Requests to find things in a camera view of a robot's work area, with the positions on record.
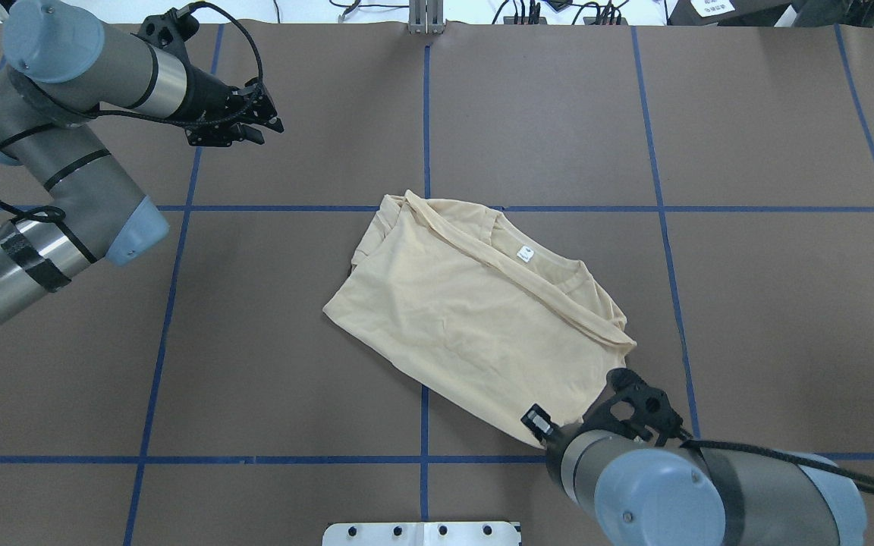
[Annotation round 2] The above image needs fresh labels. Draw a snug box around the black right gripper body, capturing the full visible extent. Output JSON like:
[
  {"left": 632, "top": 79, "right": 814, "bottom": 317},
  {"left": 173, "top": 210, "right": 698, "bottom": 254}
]
[{"left": 558, "top": 369, "right": 693, "bottom": 444}]

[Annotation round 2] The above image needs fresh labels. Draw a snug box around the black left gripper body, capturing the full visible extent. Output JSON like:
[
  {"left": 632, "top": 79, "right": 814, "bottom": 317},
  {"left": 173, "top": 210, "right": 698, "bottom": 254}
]
[{"left": 138, "top": 6, "right": 267, "bottom": 148}]

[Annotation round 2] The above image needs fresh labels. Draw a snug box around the cream long-sleeve printed shirt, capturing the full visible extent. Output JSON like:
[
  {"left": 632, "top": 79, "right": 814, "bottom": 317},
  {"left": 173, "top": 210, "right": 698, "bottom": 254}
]
[{"left": 323, "top": 191, "right": 636, "bottom": 448}]

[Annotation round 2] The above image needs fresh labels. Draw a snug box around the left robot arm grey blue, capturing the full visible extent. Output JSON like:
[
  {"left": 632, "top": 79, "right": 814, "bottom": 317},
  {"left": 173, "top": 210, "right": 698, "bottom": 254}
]
[{"left": 0, "top": 1, "right": 284, "bottom": 325}]

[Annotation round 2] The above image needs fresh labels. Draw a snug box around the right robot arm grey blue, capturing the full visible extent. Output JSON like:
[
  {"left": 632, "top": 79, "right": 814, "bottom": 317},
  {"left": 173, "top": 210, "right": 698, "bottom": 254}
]
[{"left": 521, "top": 369, "right": 868, "bottom": 545}]

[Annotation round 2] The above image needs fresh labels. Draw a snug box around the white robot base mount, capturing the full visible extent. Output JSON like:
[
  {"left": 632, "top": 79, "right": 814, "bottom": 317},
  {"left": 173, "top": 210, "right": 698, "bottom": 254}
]
[{"left": 322, "top": 520, "right": 523, "bottom": 545}]

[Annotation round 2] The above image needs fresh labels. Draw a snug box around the aluminium camera mount post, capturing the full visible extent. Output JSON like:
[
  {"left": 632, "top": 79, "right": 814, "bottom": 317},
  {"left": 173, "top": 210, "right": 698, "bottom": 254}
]
[{"left": 408, "top": 0, "right": 446, "bottom": 35}]

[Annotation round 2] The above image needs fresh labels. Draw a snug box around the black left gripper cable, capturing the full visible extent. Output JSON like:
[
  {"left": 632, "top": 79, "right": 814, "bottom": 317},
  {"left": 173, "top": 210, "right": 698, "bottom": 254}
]
[{"left": 0, "top": 2, "right": 265, "bottom": 221}]

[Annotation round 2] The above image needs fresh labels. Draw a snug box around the black braided right gripper cable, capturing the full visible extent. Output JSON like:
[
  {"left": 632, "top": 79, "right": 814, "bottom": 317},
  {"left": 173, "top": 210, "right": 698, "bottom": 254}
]
[{"left": 684, "top": 438, "right": 874, "bottom": 501}]

